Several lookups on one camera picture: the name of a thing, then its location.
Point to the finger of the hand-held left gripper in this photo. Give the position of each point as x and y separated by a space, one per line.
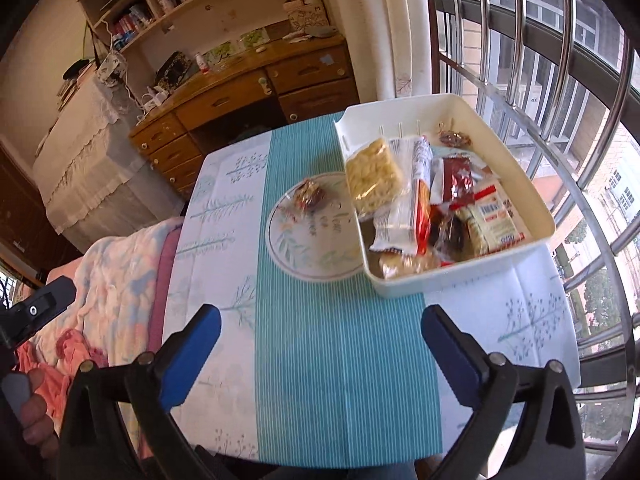
40 310

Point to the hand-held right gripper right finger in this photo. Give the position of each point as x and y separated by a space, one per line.
450 355

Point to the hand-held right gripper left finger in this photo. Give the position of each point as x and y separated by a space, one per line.
190 355

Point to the white storage box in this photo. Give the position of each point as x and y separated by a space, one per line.
450 280

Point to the small puffed rice packet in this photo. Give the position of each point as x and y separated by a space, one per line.
405 266

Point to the red white snack packet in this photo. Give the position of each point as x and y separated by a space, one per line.
492 225

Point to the white orange snack bar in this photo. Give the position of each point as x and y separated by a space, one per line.
400 220

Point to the brown white sachet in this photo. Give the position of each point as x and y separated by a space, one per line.
457 177

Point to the large puffed rice packet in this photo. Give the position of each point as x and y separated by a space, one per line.
372 175

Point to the brown foil snack packet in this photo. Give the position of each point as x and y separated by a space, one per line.
309 195
454 139

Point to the person's left hand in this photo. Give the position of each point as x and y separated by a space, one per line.
37 420

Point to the coral fleece blanket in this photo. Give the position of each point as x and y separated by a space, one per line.
70 347

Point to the pastel blanket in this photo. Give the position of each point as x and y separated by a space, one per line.
120 280

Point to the mauve bed sheet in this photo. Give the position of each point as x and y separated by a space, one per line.
167 270

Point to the dark wooden door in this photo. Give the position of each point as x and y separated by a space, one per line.
20 210

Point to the white lace-covered piano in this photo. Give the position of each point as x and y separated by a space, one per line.
90 170

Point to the round floral plate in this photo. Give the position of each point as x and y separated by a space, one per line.
320 240

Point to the white power strip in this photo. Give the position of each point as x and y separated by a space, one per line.
154 99

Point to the floral cloth bag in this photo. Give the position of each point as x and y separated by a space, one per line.
110 67

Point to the wooden desk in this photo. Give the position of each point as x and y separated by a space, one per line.
225 102

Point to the black floral pouch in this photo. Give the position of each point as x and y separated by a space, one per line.
172 70

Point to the white red bottle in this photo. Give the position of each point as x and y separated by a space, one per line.
200 62

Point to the cream curtain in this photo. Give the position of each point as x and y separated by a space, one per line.
395 25

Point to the window with metal grille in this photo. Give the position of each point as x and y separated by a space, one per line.
550 35

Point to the grey pouch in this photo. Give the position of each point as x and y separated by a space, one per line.
320 32

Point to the white printed box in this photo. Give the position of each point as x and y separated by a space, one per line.
305 17

